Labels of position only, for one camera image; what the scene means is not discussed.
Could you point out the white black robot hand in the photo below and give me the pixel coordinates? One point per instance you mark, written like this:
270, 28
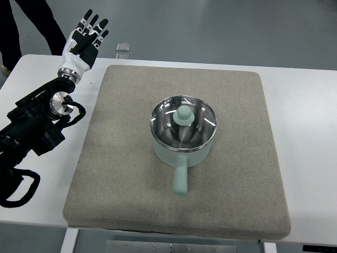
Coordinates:
81, 48

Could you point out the glass lid with green knob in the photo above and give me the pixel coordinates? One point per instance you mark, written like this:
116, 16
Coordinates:
183, 123

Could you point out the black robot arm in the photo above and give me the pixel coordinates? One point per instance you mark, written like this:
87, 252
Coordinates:
35, 125

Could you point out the clear floor marker plate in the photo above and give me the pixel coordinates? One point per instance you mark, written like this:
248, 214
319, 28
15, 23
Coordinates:
123, 47

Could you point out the person's dark trouser legs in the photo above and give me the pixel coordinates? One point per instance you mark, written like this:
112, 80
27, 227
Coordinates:
40, 14

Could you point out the mint green saucepan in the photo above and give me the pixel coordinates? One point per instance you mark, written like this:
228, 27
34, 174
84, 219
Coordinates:
180, 161

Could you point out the beige fabric mat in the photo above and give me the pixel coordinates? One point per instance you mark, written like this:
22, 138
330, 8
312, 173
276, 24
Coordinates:
120, 183

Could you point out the black label strip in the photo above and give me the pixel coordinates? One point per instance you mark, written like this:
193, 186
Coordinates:
320, 249

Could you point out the metal base plate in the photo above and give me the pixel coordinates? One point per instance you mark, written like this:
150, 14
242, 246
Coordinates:
138, 246

